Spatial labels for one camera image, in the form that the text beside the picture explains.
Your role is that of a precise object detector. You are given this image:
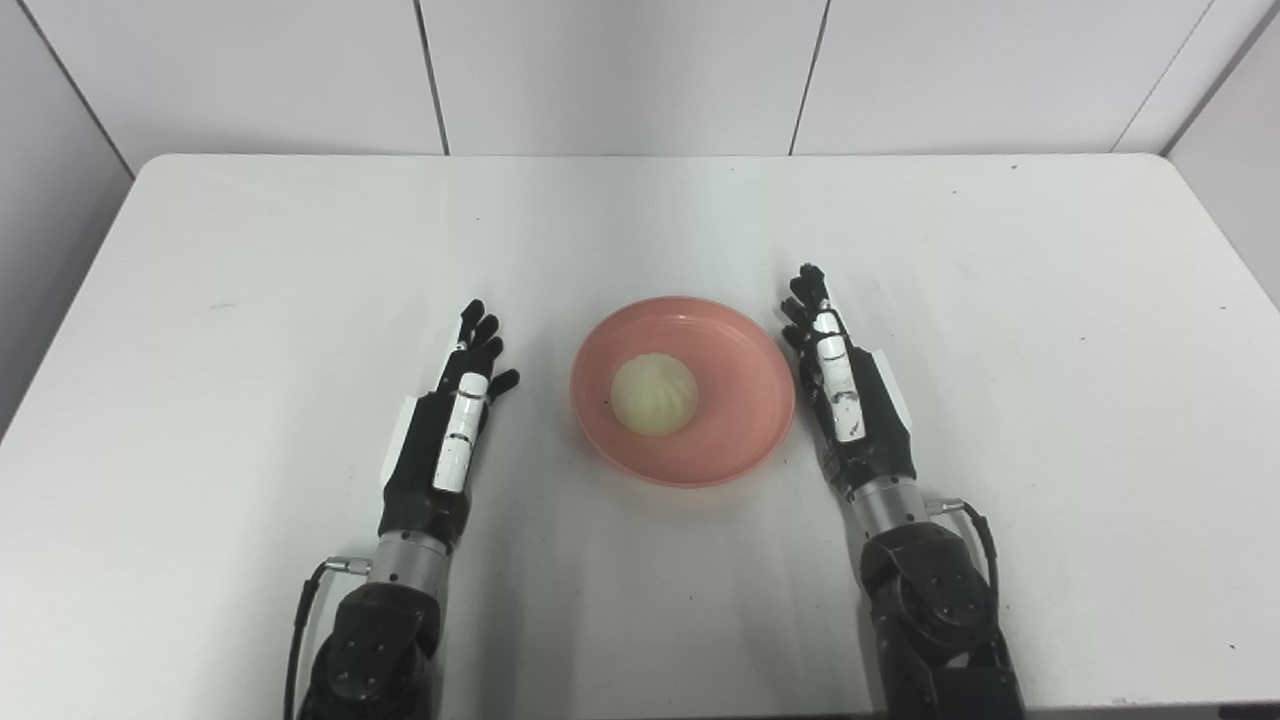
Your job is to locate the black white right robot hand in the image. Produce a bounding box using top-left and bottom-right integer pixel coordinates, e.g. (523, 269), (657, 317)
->
(779, 263), (918, 493)

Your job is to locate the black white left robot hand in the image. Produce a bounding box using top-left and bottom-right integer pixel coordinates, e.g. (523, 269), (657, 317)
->
(378, 299), (521, 549)

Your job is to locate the pink round plate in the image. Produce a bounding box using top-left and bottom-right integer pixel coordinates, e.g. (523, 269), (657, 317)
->
(570, 295), (798, 489)

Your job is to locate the white steamed bun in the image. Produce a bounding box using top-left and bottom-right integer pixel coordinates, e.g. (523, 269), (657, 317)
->
(610, 354), (700, 438)

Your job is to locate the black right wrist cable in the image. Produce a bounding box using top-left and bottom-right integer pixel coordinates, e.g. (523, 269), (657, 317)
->
(925, 498), (1001, 611)

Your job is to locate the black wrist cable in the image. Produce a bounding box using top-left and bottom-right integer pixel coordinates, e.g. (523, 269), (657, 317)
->
(925, 498), (1001, 611)
(283, 557), (373, 720)

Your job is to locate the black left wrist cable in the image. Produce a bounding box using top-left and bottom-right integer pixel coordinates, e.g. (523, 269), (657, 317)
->
(283, 557), (373, 720)

